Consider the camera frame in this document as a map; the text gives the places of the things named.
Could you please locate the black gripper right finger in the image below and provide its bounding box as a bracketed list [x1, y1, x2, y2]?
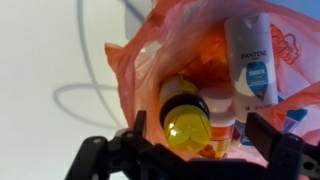
[244, 112, 320, 180]

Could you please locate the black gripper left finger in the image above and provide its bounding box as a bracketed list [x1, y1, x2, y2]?
[64, 110, 158, 180]

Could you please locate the dark bottle with yellow cap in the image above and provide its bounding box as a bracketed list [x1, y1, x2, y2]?
[158, 74, 213, 154]

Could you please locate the orange label bottle white cap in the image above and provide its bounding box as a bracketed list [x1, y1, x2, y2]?
[196, 87, 236, 159]

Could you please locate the orange translucent plastic bag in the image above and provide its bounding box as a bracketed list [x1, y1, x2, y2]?
[104, 0, 320, 168]

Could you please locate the white Pantene shampoo bottle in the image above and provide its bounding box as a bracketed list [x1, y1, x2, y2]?
[223, 12, 279, 121]

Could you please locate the blue white printed packet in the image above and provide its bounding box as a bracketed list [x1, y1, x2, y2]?
[278, 94, 309, 134]

